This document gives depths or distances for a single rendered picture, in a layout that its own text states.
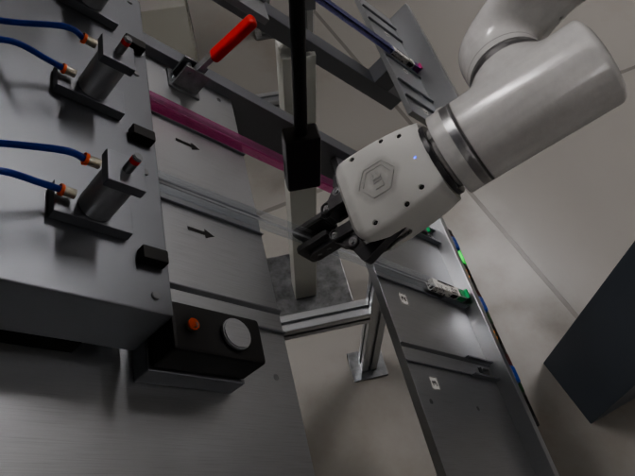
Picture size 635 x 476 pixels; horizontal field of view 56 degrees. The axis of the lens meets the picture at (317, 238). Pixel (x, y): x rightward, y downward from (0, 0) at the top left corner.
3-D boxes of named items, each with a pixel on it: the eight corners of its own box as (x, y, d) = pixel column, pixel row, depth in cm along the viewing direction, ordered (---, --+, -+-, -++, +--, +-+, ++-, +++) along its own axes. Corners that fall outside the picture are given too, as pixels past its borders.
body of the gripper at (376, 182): (417, 97, 57) (324, 161, 61) (455, 175, 51) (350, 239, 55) (449, 135, 63) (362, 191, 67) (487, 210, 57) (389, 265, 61)
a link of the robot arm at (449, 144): (435, 85, 56) (408, 103, 57) (471, 152, 51) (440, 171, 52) (470, 129, 62) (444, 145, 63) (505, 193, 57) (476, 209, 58)
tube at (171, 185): (458, 294, 83) (465, 290, 83) (462, 302, 83) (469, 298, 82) (130, 169, 50) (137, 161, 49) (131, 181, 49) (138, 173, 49)
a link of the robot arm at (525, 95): (436, 82, 57) (467, 144, 51) (566, -8, 52) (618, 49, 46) (472, 132, 62) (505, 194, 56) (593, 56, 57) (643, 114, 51)
